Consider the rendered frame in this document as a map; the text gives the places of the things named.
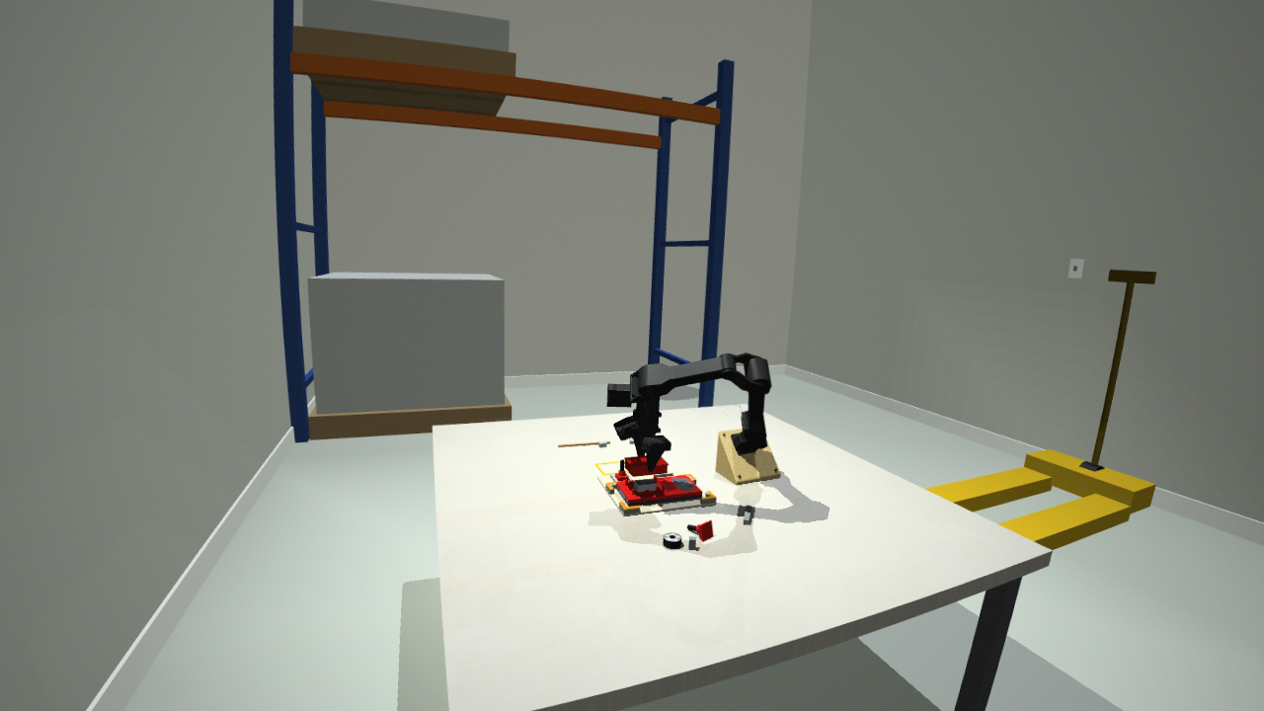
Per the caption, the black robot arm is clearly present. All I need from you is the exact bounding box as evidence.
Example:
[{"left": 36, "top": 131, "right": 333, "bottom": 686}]
[{"left": 607, "top": 353, "right": 772, "bottom": 455}]

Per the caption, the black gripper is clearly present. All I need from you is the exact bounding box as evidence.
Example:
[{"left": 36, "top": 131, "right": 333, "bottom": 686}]
[{"left": 631, "top": 407, "right": 672, "bottom": 472}]

